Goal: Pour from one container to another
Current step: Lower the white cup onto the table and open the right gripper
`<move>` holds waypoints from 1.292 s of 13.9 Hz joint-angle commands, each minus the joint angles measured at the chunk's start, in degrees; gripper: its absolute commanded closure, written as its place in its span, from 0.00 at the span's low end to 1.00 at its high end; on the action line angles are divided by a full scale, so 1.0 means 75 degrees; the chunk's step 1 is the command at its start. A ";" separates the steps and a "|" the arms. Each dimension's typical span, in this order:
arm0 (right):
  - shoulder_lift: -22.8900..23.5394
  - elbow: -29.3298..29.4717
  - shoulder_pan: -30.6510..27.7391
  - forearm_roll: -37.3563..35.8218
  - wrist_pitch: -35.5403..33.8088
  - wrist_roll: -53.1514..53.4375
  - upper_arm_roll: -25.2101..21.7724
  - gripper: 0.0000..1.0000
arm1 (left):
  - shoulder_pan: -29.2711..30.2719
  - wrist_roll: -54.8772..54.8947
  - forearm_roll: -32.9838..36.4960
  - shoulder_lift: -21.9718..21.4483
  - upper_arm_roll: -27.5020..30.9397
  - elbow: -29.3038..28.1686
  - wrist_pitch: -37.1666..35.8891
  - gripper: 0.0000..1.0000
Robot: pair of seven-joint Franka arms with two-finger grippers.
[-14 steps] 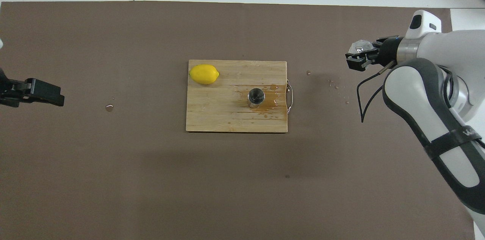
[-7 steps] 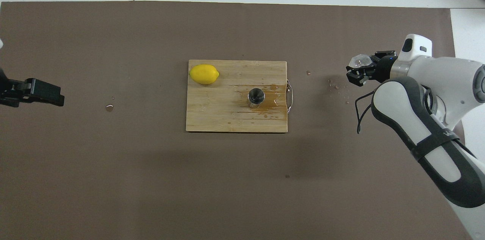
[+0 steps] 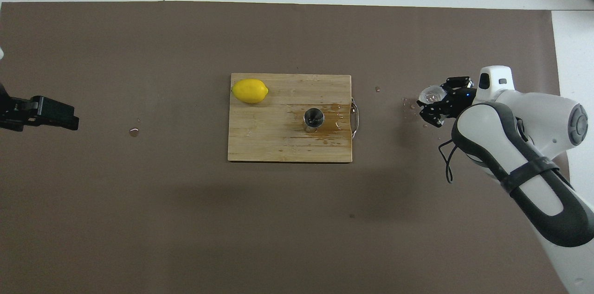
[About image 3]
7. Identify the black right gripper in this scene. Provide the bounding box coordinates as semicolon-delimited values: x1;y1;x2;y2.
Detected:
416;76;476;128

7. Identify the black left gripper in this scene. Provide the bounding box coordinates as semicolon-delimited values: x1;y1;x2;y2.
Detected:
0;81;79;131

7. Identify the small clear glass cup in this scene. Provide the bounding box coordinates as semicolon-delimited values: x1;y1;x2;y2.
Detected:
418;84;447;105

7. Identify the steel double jigger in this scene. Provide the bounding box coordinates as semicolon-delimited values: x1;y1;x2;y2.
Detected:
303;108;325;133

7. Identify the wooden cutting board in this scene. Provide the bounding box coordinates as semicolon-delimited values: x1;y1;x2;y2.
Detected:
227;73;359;163

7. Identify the yellow lemon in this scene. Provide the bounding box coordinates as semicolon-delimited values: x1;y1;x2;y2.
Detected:
232;79;269;104

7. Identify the brown table mat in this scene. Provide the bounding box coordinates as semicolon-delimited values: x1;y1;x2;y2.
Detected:
0;1;583;294

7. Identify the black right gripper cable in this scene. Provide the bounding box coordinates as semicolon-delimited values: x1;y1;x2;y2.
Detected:
439;134;465;184

